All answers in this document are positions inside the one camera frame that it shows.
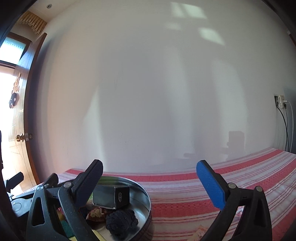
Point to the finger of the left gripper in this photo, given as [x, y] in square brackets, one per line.
[52, 181]
[13, 181]

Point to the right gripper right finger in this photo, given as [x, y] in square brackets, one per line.
[227, 197]

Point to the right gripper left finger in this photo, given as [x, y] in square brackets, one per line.
[74, 194]

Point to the dark red foil packet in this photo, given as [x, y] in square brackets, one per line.
[97, 214]

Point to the black small box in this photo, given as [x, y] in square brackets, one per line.
[124, 200]

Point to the dark navy yarn ball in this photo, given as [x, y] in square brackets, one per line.
[121, 222]

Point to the round cookie tin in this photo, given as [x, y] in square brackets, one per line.
[140, 203]

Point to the yellow green sponge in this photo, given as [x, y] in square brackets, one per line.
[66, 227]

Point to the green juice carton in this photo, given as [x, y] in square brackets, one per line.
[106, 191]

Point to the wooden door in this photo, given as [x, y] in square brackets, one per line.
[22, 160]

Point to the brass door knob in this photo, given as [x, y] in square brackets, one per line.
[24, 137]

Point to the door hanging ornament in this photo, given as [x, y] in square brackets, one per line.
[14, 92]

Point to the yellow fringed valance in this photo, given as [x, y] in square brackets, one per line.
[36, 23]

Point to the wall power socket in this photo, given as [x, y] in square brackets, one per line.
[280, 101]

